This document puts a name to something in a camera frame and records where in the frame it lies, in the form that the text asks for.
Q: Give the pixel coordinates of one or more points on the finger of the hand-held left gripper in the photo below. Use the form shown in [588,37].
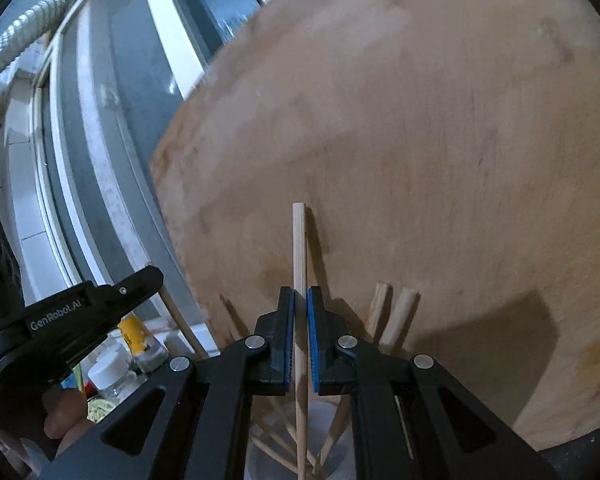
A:
[130,292]

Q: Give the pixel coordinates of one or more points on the frosted glass window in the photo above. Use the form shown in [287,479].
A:
[110,135]

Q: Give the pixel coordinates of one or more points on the person's left hand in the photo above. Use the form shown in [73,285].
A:
[67,417]

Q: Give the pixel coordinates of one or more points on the slender bamboo chopstick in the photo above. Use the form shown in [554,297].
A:
[300,250]
[182,321]

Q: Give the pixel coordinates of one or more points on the wooden cutting board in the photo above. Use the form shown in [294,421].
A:
[430,135]

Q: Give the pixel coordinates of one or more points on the oyster sauce bottle yellow label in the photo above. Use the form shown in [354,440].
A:
[132,335]

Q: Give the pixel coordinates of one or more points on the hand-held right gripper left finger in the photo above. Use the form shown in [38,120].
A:
[286,350]

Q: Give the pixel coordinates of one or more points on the translucent plastic cup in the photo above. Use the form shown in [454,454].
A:
[280,472]

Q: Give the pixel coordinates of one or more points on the glass salt jar white lid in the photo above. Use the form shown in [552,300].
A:
[107,367]

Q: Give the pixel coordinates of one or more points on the bunch of bamboo chopsticks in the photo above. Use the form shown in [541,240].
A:
[402,315]

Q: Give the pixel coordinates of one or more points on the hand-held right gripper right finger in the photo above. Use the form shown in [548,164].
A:
[314,345]

